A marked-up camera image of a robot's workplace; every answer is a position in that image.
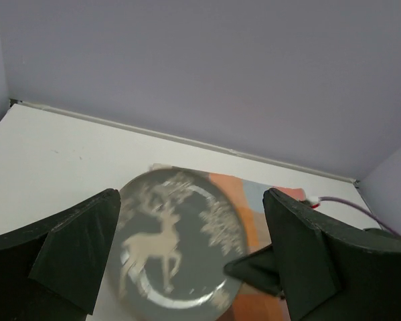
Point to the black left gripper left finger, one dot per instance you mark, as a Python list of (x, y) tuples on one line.
[(52, 269)]

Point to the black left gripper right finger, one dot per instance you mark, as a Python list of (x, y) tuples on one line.
[(330, 270)]

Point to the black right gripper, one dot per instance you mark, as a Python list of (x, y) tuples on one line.
[(380, 232)]

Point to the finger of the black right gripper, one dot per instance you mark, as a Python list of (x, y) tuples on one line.
[(259, 270)]

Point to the grey reindeer plate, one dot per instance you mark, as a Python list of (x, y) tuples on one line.
[(175, 233)]

